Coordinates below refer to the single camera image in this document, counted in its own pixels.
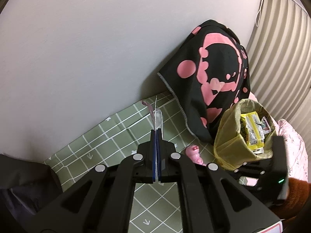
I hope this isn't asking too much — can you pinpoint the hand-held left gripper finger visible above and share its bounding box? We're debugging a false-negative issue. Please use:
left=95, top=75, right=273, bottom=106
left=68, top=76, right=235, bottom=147
left=157, top=129, right=282, bottom=233
left=24, top=129, right=157, bottom=233

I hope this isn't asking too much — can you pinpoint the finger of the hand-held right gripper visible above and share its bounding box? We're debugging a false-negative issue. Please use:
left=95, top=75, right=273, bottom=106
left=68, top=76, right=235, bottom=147
left=233, top=160, right=271, bottom=176

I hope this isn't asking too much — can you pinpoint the white pink wrapper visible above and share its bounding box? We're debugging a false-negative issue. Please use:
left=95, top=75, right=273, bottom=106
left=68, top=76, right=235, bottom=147
left=239, top=177, right=260, bottom=187

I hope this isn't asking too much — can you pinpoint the clear plastic wrapper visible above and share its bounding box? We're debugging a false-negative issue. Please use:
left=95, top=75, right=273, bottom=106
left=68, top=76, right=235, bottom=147
left=141, top=97, right=166, bottom=186

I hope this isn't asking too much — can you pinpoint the yellow snack packet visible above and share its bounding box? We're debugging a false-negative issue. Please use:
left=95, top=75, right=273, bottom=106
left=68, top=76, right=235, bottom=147
left=239, top=112, right=266, bottom=154

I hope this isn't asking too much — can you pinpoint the bin with yellow-green bag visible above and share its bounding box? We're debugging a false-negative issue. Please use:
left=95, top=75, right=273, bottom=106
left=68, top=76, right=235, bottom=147
left=213, top=99, right=276, bottom=171

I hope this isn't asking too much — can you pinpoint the person's right forearm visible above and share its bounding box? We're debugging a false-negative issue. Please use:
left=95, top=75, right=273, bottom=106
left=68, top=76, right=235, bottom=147
left=270, top=178, right=311, bottom=217

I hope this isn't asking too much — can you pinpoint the pink floral quilt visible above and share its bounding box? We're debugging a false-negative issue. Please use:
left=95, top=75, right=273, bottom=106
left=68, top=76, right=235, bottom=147
left=249, top=92, right=309, bottom=182

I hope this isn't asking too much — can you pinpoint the small white red wrapper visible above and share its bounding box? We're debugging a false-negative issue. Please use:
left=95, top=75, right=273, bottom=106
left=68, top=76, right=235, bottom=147
left=260, top=117, right=271, bottom=133

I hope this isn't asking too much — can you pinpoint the green checked bed sheet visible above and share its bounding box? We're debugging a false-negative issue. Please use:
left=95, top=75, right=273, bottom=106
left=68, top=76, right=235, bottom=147
left=42, top=91, right=219, bottom=233

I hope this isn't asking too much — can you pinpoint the black pillow with pink print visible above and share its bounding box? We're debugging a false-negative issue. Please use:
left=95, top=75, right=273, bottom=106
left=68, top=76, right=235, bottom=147
left=157, top=19, right=251, bottom=143

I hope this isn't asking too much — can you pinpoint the beige pleated curtain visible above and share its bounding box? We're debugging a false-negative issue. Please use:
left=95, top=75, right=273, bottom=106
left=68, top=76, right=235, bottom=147
left=244, top=0, right=311, bottom=146

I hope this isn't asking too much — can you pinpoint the black jacket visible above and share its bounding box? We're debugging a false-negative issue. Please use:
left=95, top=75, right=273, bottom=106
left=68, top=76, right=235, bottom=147
left=0, top=153, right=64, bottom=226

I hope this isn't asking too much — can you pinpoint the pink sausage string packet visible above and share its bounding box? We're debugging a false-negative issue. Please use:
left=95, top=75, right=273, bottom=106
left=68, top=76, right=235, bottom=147
left=185, top=145, right=207, bottom=167

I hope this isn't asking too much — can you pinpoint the white cable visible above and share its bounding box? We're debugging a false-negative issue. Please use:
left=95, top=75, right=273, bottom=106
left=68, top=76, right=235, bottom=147
left=255, top=0, right=265, bottom=27

